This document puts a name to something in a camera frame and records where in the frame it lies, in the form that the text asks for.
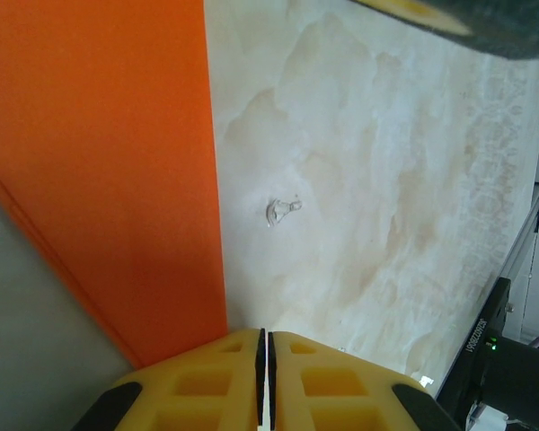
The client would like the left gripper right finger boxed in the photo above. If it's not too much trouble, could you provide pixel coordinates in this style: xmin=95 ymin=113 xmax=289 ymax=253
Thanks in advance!
xmin=267 ymin=330 xmax=462 ymax=431

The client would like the small clear plastic scrap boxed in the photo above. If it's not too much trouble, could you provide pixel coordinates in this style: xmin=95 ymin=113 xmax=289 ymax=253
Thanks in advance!
xmin=264 ymin=197 xmax=305 ymax=230

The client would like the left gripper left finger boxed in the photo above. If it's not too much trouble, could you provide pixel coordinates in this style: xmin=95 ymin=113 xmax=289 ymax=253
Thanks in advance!
xmin=74 ymin=327 xmax=269 ymax=431

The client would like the orange paper sheet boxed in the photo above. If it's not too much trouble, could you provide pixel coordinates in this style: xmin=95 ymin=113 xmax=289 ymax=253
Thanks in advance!
xmin=0 ymin=0 xmax=229 ymax=370

